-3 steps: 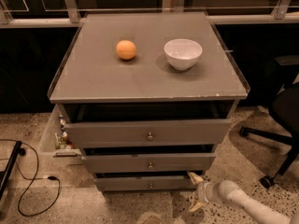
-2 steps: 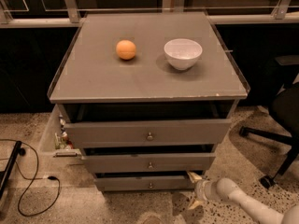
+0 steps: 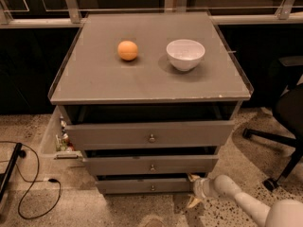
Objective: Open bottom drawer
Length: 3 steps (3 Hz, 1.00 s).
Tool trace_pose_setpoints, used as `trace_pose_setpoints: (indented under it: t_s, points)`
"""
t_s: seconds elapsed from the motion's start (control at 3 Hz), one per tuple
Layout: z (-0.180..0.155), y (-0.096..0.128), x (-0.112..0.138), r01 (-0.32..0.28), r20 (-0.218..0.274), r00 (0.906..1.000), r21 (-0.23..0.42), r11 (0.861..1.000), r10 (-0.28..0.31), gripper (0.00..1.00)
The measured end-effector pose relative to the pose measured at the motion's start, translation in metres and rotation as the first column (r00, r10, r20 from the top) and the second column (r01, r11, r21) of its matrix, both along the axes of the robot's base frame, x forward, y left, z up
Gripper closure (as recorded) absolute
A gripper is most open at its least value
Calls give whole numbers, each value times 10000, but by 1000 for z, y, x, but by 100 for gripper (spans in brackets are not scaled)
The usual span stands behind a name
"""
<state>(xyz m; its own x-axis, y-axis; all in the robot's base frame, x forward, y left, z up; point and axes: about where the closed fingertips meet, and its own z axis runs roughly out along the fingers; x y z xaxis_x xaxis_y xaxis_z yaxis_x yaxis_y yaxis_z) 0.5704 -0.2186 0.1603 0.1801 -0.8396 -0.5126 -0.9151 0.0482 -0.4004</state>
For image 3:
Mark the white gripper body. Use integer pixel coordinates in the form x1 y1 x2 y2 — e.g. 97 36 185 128
193 178 218 199

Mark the grey bottom drawer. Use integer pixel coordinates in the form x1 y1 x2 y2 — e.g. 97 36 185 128
96 173 192 195

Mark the grey drawer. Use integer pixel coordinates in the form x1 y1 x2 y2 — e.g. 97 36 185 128
60 102 238 150
96 173 192 195
83 147 219 176

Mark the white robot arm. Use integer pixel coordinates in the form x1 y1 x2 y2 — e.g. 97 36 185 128
187 173 303 227

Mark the grey top drawer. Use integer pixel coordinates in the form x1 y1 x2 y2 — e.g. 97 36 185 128
60 102 238 150

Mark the grey middle drawer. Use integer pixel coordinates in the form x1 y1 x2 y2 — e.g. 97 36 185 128
83 147 219 176

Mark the grey drawer cabinet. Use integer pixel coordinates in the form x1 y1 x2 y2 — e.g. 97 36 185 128
49 12 253 182

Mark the black office chair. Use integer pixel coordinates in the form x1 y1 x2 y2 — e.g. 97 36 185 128
241 56 303 192

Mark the white bowl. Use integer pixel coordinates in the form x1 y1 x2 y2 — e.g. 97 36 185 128
166 39 205 72

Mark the clear plastic storage bin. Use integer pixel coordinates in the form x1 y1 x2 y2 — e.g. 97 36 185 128
39 108 81 160

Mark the orange fruit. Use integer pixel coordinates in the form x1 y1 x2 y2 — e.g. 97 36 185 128
117 41 138 61

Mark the black flat device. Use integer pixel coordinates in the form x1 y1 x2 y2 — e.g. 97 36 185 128
0 143 22 202

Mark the metal window frame rail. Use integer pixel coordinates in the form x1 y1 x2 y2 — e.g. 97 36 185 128
0 0 303 28

